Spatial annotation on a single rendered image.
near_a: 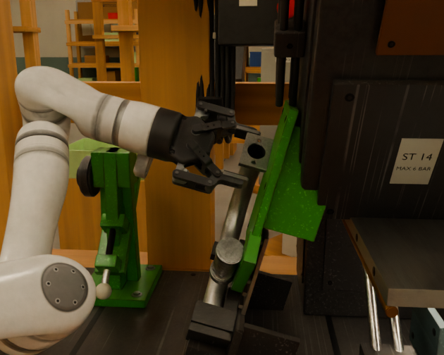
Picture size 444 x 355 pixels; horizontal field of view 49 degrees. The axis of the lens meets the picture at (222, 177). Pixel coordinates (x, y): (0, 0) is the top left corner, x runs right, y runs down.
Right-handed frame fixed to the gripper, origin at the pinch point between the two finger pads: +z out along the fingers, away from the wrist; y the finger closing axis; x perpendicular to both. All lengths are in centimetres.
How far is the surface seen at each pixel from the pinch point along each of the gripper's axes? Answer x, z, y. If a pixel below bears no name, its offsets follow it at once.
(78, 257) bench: 50, -31, -7
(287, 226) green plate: -2.9, 7.2, -10.4
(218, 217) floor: 311, -3, 134
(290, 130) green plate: -12.5, 3.8, -2.6
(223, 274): 4.1, 1.0, -16.6
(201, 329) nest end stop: 8.0, 0.2, -23.7
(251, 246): -2.6, 3.3, -14.4
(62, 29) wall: 758, -450, 679
